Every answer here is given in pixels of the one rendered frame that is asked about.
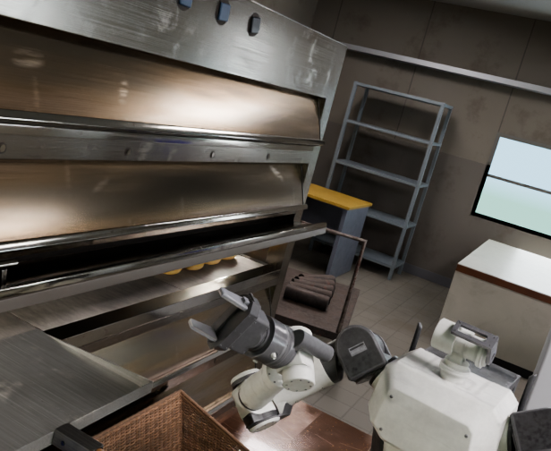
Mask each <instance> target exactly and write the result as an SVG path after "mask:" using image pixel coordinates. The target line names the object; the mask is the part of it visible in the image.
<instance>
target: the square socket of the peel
mask: <svg viewBox="0 0 551 451"><path fill-rule="evenodd" d="M52 444H53V445H54V446H56V447H58V448H59V449H61V450H63V451H96V450H98V449H99V448H102V449H103V447H104V445H103V444H102V443H100V442H99V441H97V440H95V439H94V438H92V437H91V436H89V435H88V434H86V433H84V432H83V431H81V430H79V429H77V428H76V427H74V426H72V425H71V424H70V423H65V424H64V425H62V426H60V427H58V428H56V429H55V433H54V437H53V442H52Z"/></svg>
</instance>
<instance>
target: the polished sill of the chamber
mask: <svg viewBox="0 0 551 451"><path fill-rule="evenodd" d="M279 272H280V268H276V267H273V266H271V265H265V266H262V267H259V268H254V269H250V270H247V271H244V272H241V273H238V274H235V275H231V276H228V277H223V278H220V279H217V280H214V281H211V282H207V283H205V284H201V285H196V286H193V287H190V288H187V289H183V290H181V291H177V292H174V293H171V294H166V295H163V296H159V297H157V298H153V299H150V300H147V301H144V302H139V303H135V304H133V305H129V306H126V307H123V308H120V309H117V310H114V311H109V312H106V313H102V314H99V315H96V316H93V317H90V318H86V319H82V320H78V321H75V322H72V323H69V324H66V325H62V326H60V327H57V328H51V329H48V330H45V331H43V332H44V333H46V334H48V335H50V336H54V337H56V338H58V339H60V340H63V341H65V342H66V343H68V344H70V345H74V346H76V347H80V346H83V345H87V344H90V343H93V342H96V341H98V340H100V339H103V338H106V337H109V336H113V335H116V334H119V333H121V332H123V331H126V330H129V329H132V328H136V327H139V326H141V325H144V324H147V323H149V322H152V321H155V320H158V319H162V318H164V317H167V316H170V315H173V314H175V313H178V312H181V311H185V310H188V309H190V308H193V307H196V306H199V305H201V304H203V303H206V302H211V301H214V300H216V299H219V298H222V297H221V296H220V294H219V292H218V289H219V288H220V287H223V288H224V289H226V290H228V291H230V292H232V293H237V292H240V291H242V290H244V289H247V288H250V287H253V286H255V285H260V284H263V283H265V282H267V281H270V280H273V279H276V278H278V276H279Z"/></svg>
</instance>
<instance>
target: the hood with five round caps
mask: <svg viewBox="0 0 551 451"><path fill-rule="evenodd" d="M0 15H3V16H6V17H10V18H14V19H17V20H21V21H27V22H30V23H34V24H37V25H41V26H45V27H48V28H52V29H56V30H62V31H66V32H70V33H72V34H76V35H80V36H83V37H87V38H93V39H97V40H101V41H105V42H108V43H112V44H115V45H118V46H122V47H128V48H132V49H136V50H139V51H143V52H147V53H150V54H154V55H160V56H163V57H167V58H171V59H174V60H178V61H182V62H185V63H189V64H196V65H198V66H202V67H206V68H209V69H213V70H217V71H220V72H227V73H230V74H234V75H238V76H241V77H244V78H248V79H252V80H255V81H262V82H265V83H269V84H273V85H276V86H280V87H283V88H287V89H293V90H297V91H300V92H304V93H308V94H311V95H315V96H319V97H322V98H326V96H327V92H328V90H329V86H330V82H331V79H332V76H333V72H334V68H335V63H336V59H337V56H338V52H339V49H340V46H341V43H339V42H336V41H334V40H332V39H330V38H328V37H326V36H324V35H322V34H320V33H318V32H316V31H314V30H312V29H310V28H307V27H305V26H303V25H301V24H299V23H298V22H296V21H293V20H291V19H289V18H287V17H285V16H283V15H282V14H279V13H276V12H274V11H272V10H270V9H268V8H266V7H265V6H263V5H261V4H258V3H256V2H254V1H251V0H0Z"/></svg>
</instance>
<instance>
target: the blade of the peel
mask: <svg viewBox="0 0 551 451"><path fill-rule="evenodd" d="M153 382H154V381H152V380H150V379H147V378H144V377H142V376H141V375H139V374H136V373H134V372H132V371H130V370H126V369H125V368H123V367H120V366H118V365H116V364H114V363H111V362H109V361H107V360H105V359H102V358H100V357H98V356H96V355H94V354H92V353H89V352H86V351H84V350H82V349H80V348H78V347H76V346H74V345H70V344H68V343H66V342H65V341H63V340H60V339H58V338H56V337H54V336H50V335H48V334H46V333H44V332H43V331H41V330H39V329H37V328H36V329H33V330H31V331H27V332H24V333H21V334H18V335H15V336H9V337H7V338H4V339H0V451H40V450H42V449H44V448H46V447H48V446H50V445H52V442H53V437H54V433H55V429H56V428H58V427H60V426H62V425H64V424H65V423H70V424H71V425H72V426H74V427H76V428H77V429H79V430H81V429H83V428H84V427H86V426H88V425H90V424H91V423H93V422H95V421H98V420H100V419H102V418H103V417H105V416H107V415H108V414H110V413H113V412H115V411H117V410H119V409H121V408H122V407H124V406H126V405H127V404H130V403H132V402H134V401H136V400H138V399H139V398H141V397H143V396H145V395H147V394H149V393H151V390H152V386H153Z"/></svg>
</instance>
